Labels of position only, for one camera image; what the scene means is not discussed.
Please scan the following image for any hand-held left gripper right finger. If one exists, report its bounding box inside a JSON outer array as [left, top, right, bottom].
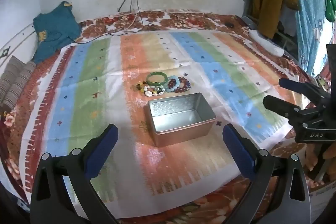
[[222, 124, 311, 224]]

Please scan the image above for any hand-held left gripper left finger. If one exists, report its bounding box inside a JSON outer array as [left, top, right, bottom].
[[30, 124, 119, 224]]

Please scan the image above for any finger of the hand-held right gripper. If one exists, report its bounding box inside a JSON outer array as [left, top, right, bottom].
[[279, 78, 331, 106], [263, 95, 302, 119]]

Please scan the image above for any silver metal tin box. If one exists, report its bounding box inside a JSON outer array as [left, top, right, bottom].
[[148, 93, 216, 148]]

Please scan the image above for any yellow and dark bead bracelet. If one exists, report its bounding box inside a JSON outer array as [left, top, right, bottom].
[[136, 81, 148, 95]]

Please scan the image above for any white shell bracelet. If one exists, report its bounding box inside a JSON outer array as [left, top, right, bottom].
[[144, 85, 165, 98]]

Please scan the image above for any red bead bracelet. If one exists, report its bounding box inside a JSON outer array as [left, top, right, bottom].
[[178, 77, 192, 95]]

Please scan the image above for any light blue bead bracelet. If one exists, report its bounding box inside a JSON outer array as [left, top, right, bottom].
[[164, 82, 185, 94]]

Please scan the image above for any green jade bangle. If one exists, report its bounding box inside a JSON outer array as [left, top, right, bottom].
[[146, 71, 168, 86]]

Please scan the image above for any blue and brown bead bracelet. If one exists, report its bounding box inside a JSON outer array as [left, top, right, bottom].
[[167, 76, 182, 88]]

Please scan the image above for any person's right hand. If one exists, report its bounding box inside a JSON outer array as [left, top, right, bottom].
[[304, 143, 336, 177]]

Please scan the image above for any white power strip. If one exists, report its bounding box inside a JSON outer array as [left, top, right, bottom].
[[249, 30, 284, 57]]

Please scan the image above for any blue dotted cloth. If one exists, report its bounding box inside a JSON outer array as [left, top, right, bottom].
[[278, 0, 330, 75]]

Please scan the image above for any striped pastel blanket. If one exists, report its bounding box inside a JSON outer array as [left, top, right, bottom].
[[20, 28, 310, 212]]

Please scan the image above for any grey striped folded cloth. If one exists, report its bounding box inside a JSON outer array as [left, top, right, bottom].
[[0, 55, 37, 109]]

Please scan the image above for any brown floral bedsheet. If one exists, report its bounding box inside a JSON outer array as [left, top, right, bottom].
[[0, 10, 336, 224]]

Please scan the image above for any teal cloth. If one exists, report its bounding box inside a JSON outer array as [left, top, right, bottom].
[[33, 1, 82, 64]]

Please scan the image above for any long black cable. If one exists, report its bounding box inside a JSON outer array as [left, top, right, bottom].
[[45, 23, 155, 44]]

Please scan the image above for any white cable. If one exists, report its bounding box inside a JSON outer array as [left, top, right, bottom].
[[126, 11, 141, 30]]

